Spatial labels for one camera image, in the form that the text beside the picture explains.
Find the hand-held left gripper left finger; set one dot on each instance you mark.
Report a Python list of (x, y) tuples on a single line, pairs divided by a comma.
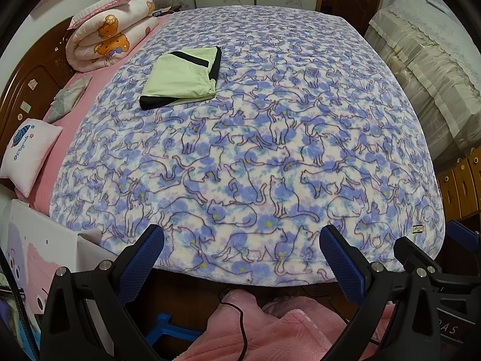
[(141, 263)]

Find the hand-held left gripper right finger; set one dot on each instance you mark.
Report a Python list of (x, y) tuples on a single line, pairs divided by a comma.
[(342, 267)]

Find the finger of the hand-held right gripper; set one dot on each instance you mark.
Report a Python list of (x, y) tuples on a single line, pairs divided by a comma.
[(464, 230), (417, 252)]

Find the green and black hooded jacket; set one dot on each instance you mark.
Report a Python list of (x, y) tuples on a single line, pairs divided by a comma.
[(176, 79)]

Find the wooden drawer cabinet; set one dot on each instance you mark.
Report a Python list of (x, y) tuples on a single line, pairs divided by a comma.
[(462, 188)]

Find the pink fleece robe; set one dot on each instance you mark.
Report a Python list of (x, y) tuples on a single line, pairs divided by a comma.
[(282, 334)]

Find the pink cartoon printed box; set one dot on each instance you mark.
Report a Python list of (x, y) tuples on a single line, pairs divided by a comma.
[(30, 255)]

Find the pink bed sheet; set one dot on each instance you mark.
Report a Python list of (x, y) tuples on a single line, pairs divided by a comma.
[(52, 165)]

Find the pink embroidered pillow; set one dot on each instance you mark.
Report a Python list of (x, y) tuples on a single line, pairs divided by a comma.
[(26, 154)]

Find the purple cat print blanket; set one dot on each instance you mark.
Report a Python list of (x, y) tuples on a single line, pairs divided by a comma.
[(263, 120)]

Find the beige lace covered furniture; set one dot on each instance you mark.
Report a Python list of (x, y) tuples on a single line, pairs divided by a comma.
[(432, 64)]

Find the small grey pillow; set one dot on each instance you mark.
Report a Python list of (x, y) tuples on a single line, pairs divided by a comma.
[(69, 97)]

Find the brown wooden headboard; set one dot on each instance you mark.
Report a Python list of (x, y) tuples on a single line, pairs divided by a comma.
[(34, 82)]

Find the rolled bear print quilt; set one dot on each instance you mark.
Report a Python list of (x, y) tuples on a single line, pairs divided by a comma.
[(112, 26)]

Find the blue plastic frame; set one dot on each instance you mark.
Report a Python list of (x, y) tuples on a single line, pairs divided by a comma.
[(169, 331)]

